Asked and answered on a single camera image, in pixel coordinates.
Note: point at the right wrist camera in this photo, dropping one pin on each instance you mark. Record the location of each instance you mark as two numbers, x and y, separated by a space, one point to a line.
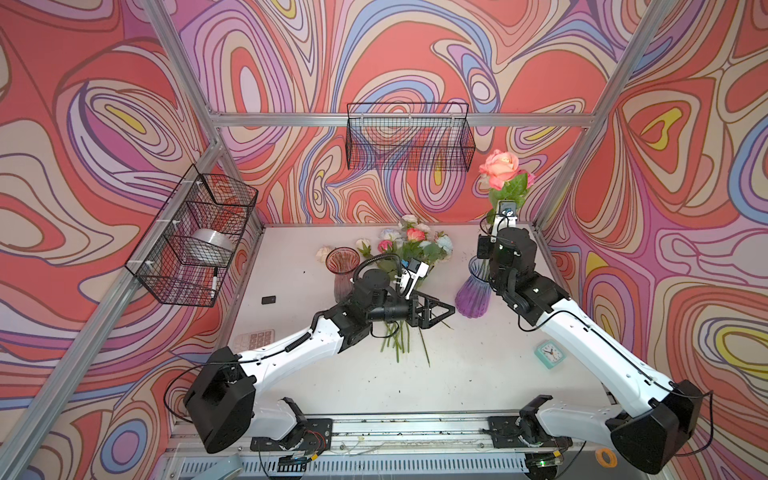
505 216

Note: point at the pale peach rose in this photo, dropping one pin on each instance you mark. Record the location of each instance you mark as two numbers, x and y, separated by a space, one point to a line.
323 253

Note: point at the white blue flower sprig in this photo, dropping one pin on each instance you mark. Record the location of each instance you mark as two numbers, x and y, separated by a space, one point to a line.
439 249

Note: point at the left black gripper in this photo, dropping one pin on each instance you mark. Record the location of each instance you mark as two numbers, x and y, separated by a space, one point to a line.
422 314

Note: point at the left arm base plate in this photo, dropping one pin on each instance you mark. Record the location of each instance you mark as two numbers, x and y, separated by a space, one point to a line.
309 436

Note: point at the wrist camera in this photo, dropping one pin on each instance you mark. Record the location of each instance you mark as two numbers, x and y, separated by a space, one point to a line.
411 272
505 216

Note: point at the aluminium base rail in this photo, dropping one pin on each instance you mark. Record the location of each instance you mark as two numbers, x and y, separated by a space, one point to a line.
396 446

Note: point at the blue purple glass vase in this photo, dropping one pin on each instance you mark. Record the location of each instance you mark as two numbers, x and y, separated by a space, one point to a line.
472 299

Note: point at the mint green alarm clock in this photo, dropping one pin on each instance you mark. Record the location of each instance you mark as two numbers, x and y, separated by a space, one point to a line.
550 354

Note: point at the red grey glass vase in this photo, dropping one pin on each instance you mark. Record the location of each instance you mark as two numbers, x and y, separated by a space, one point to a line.
342 263

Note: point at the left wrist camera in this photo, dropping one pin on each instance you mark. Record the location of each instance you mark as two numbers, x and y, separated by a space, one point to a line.
411 272

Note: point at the pink calculator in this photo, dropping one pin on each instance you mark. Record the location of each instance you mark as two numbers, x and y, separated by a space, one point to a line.
251 341

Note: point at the left black wire basket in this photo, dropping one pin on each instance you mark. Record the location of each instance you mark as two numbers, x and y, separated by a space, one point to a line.
172 266

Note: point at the red pink rose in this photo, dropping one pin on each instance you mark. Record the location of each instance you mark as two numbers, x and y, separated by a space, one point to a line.
408 242

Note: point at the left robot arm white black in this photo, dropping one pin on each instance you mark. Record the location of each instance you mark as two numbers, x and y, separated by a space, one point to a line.
222 402

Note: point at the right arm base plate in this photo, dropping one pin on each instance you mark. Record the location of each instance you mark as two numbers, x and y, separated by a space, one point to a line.
508 431

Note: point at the salmon pink rose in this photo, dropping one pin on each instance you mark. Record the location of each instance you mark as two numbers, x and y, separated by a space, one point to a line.
506 178

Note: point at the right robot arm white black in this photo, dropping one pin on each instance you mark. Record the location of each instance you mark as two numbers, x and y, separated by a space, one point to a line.
653 417

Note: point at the black wire basket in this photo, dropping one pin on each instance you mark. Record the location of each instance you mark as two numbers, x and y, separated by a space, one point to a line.
409 136
172 266

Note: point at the back black wire basket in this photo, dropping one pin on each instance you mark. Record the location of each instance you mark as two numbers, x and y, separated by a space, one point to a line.
409 136

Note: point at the silver tape roll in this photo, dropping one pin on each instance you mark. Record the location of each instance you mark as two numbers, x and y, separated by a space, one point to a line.
214 238

